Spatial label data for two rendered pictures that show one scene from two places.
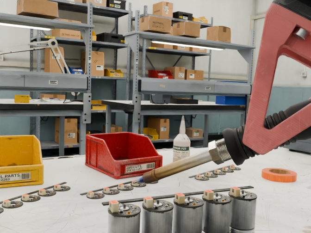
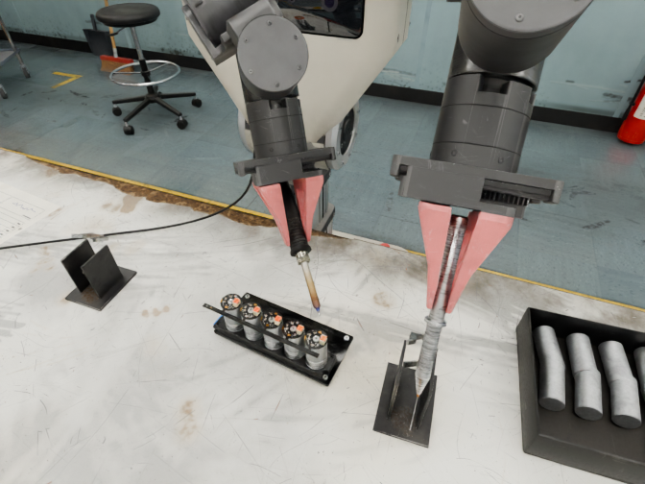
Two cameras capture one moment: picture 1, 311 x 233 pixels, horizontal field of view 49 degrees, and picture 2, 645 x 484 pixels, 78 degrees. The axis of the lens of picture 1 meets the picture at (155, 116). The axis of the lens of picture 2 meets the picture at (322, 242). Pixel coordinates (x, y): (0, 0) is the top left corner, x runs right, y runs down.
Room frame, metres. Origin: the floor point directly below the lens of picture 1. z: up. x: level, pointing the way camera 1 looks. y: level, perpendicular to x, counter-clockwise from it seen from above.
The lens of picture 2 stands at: (0.40, 0.22, 1.18)
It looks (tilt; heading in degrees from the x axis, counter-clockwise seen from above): 42 degrees down; 232
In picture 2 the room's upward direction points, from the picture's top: straight up
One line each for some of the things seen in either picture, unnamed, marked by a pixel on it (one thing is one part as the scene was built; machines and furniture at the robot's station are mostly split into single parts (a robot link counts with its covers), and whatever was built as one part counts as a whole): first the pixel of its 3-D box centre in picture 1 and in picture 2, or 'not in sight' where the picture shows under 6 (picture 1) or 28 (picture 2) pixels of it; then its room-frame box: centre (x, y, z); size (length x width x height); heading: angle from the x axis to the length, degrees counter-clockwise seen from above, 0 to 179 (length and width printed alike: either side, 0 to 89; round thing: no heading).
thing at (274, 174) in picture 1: (278, 174); not in sight; (0.60, -0.23, 0.76); 0.06 x 0.06 x 0.01
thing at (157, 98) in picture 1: (159, 98); not in sight; (3.16, -0.04, 0.80); 0.15 x 0.12 x 0.10; 50
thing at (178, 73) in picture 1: (170, 76); not in sight; (5.20, -0.20, 1.06); 1.20 x 0.45 x 2.12; 121
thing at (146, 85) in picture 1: (199, 88); not in sight; (3.20, -0.41, 0.90); 1.30 x 0.06 x 0.12; 121
